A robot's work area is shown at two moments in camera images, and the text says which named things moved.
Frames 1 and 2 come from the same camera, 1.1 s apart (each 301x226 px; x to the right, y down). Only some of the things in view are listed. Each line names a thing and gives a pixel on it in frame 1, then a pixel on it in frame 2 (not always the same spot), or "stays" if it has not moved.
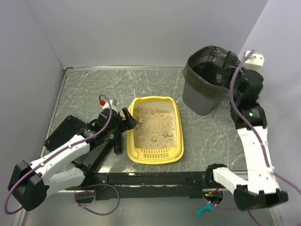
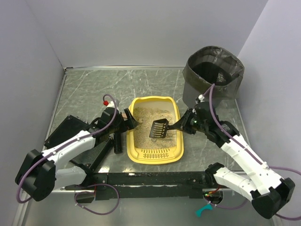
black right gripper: x=228 y=65 → x=186 y=122
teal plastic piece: x=198 y=212 stays
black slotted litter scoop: x=228 y=64 → x=160 y=127
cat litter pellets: x=155 y=128 stays
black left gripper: x=124 y=120 stays
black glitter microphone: x=117 y=143 stays
